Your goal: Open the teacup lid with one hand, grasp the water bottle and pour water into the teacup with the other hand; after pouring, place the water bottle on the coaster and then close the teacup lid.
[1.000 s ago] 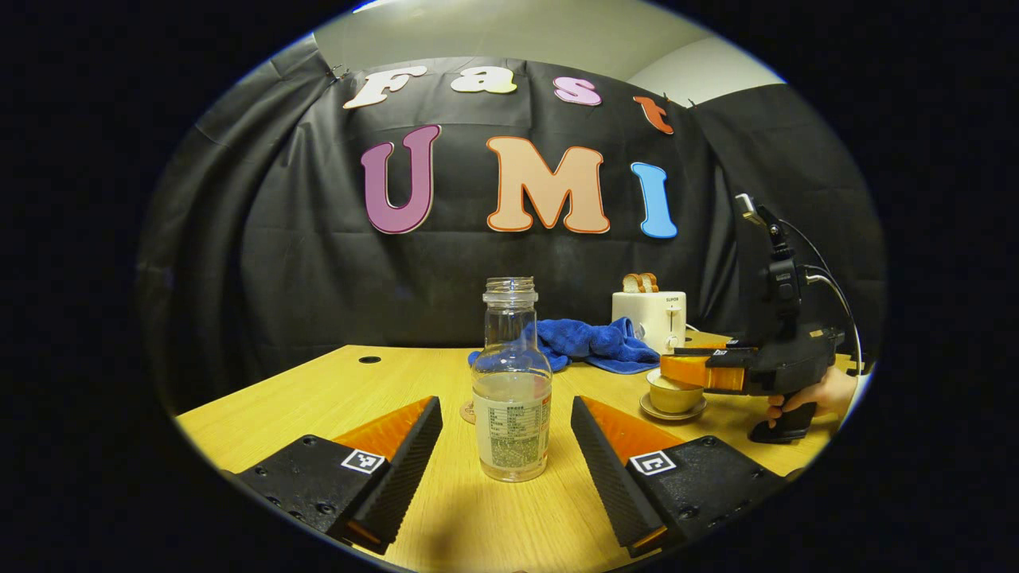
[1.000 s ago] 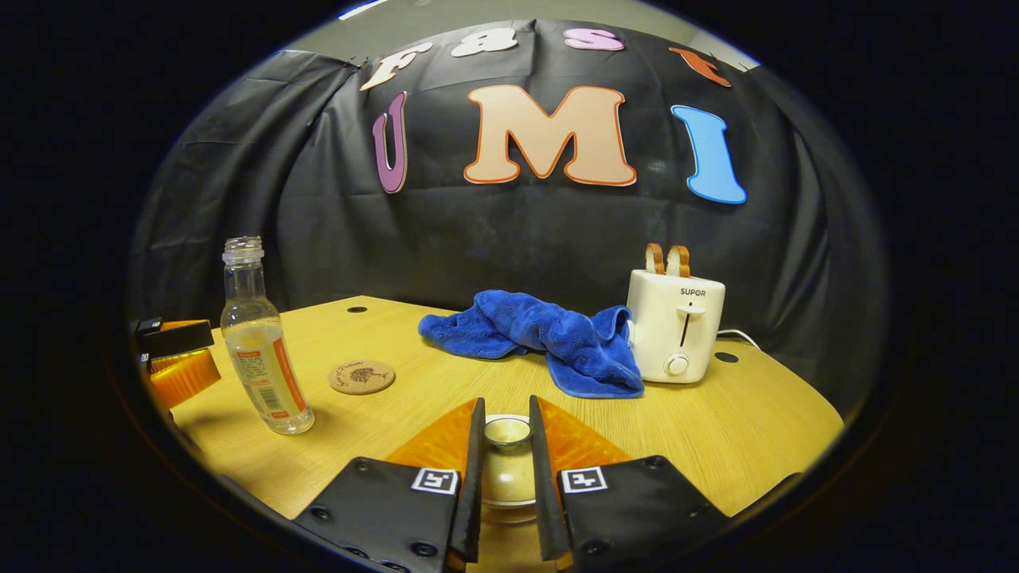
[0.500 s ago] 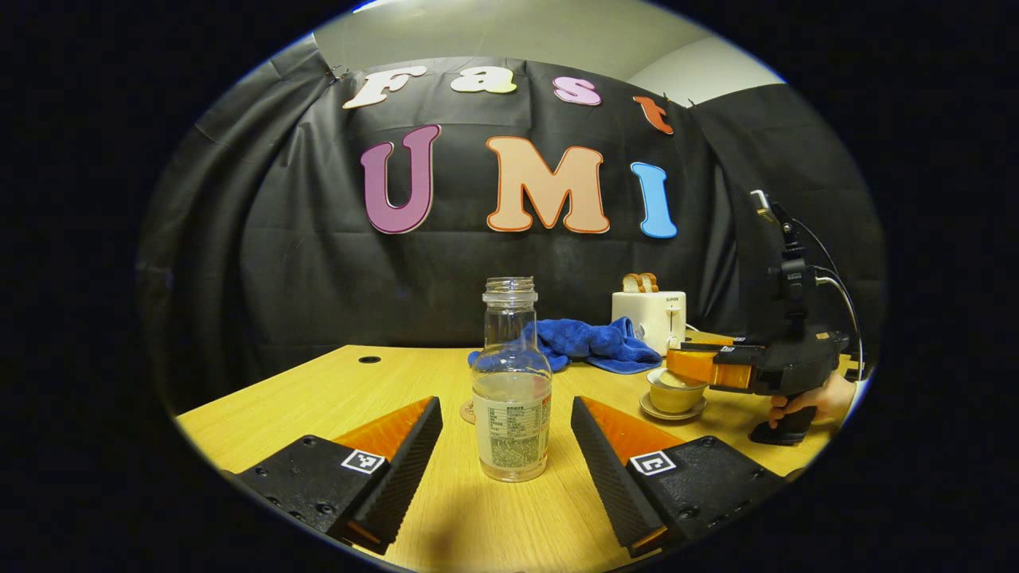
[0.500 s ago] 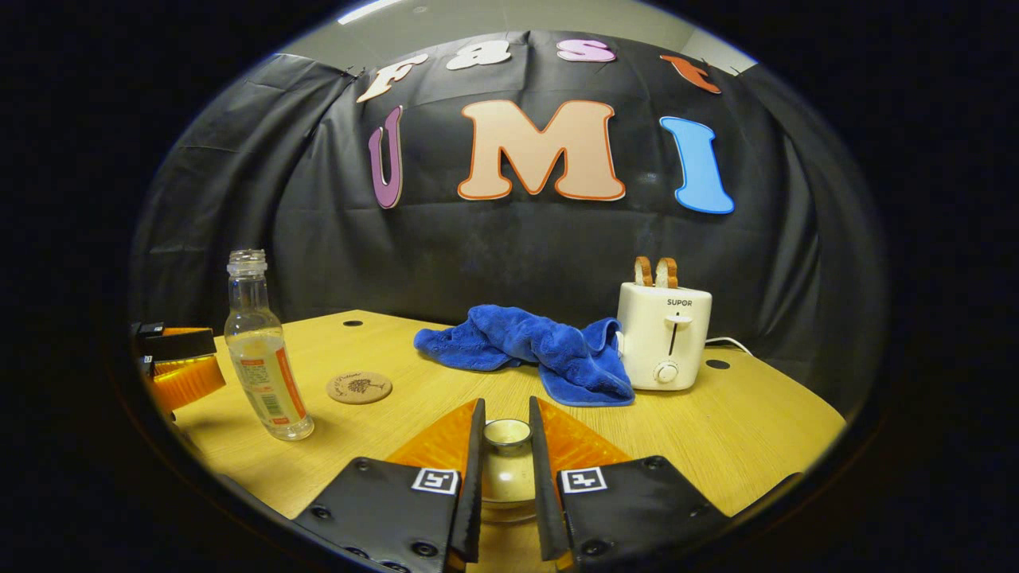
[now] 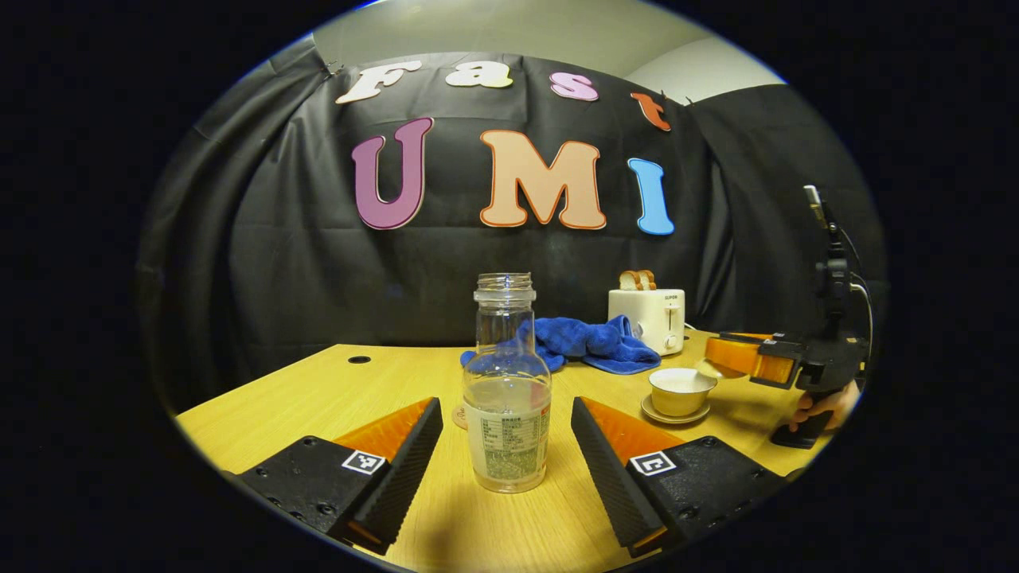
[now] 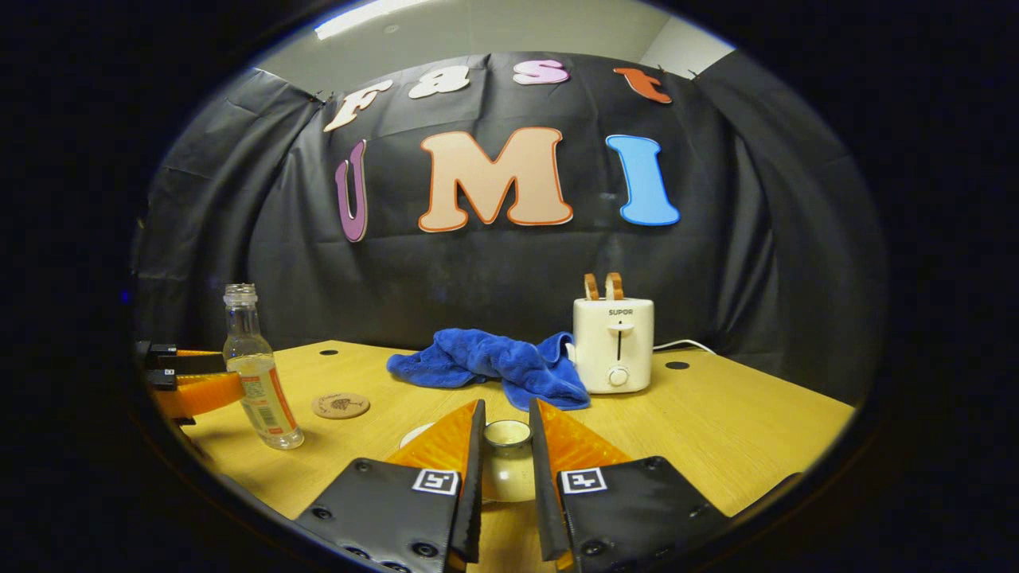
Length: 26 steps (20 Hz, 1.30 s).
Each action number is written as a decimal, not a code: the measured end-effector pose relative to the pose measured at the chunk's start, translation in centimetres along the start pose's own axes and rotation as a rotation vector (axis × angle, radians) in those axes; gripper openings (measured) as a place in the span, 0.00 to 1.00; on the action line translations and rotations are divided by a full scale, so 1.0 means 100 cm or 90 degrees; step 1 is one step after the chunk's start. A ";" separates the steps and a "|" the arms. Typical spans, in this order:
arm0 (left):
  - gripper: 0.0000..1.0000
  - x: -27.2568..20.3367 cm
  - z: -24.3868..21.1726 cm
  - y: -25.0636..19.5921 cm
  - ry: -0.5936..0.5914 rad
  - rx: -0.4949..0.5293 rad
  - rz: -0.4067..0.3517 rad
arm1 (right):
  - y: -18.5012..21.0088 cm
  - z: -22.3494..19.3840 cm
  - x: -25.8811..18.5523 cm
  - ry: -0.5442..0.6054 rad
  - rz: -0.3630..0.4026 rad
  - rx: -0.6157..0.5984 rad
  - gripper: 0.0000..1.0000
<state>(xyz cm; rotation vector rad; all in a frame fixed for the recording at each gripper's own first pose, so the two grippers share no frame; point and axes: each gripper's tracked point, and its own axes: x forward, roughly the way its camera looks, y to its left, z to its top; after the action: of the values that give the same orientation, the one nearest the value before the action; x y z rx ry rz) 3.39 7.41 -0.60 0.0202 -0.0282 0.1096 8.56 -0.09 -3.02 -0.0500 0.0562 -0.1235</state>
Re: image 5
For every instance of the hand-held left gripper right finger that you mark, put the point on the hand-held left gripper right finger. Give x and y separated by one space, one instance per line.
609 469

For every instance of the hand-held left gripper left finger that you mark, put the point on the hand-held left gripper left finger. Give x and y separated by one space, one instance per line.
402 469

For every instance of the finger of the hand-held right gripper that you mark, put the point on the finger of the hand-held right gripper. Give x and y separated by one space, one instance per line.
744 358
744 337

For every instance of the white teacup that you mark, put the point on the white teacup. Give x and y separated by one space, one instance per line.
681 398

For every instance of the round wooden coaster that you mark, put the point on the round wooden coaster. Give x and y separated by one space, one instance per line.
458 417

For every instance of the clear water bottle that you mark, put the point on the clear water bottle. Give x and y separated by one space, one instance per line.
507 414

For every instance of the white saucer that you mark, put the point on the white saucer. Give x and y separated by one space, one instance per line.
657 414

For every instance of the white toaster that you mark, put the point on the white toaster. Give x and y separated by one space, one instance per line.
649 318

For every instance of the blue towel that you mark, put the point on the blue towel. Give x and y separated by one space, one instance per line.
593 342

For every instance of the black backdrop cloth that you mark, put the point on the black backdrop cloth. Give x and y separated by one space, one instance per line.
318 278

